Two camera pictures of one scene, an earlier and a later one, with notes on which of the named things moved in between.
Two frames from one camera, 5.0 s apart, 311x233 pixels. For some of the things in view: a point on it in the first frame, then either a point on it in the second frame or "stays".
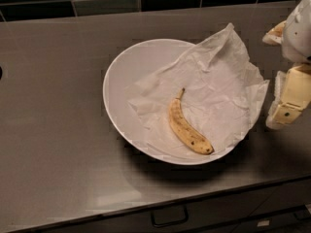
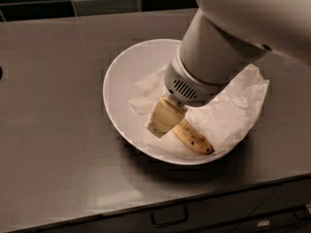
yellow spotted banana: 184,129 stays
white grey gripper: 297,33 → 185,87
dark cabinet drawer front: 277,209 stays
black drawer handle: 169,216 stays
